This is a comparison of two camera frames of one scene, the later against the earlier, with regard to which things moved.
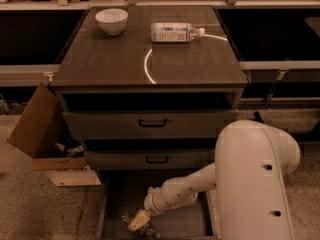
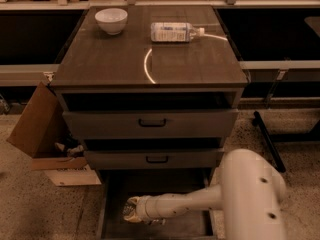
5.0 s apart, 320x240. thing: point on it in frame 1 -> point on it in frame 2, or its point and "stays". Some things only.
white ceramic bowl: (112, 20) stays
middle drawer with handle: (150, 159) stays
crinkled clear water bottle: (147, 230) -> (130, 207)
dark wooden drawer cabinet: (149, 89) stays
